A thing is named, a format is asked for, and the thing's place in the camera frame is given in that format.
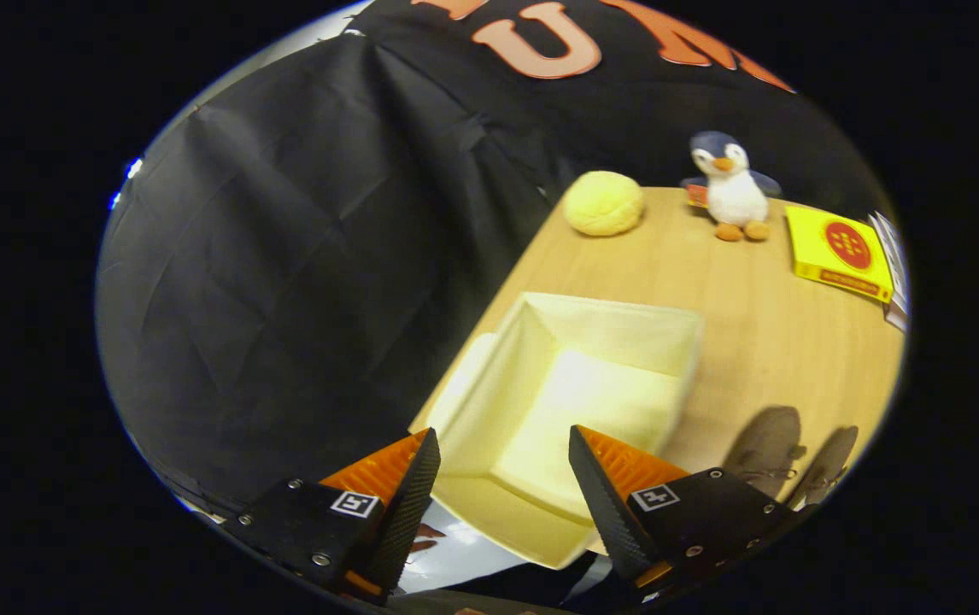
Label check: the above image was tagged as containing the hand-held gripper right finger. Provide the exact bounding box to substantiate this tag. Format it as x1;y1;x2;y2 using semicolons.
568;425;818;604

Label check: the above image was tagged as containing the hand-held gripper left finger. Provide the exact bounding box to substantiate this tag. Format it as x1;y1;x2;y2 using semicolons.
223;427;443;607

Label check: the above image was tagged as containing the beige fabric storage box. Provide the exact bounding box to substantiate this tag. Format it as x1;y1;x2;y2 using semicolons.
408;290;706;571

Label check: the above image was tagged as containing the brown fuzzy shoe with bow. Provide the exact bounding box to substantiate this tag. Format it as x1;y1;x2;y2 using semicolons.
784;425;859;511
722;405;806;501

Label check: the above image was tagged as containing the round yellow plush bun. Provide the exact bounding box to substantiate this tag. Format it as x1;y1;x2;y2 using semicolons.
562;169;646;237

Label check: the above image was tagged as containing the penguin plush toy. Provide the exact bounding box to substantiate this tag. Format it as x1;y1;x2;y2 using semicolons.
682;130;783;243

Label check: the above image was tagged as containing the yellow book with red circle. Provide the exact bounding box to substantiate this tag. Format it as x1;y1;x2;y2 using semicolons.
784;203;895;305

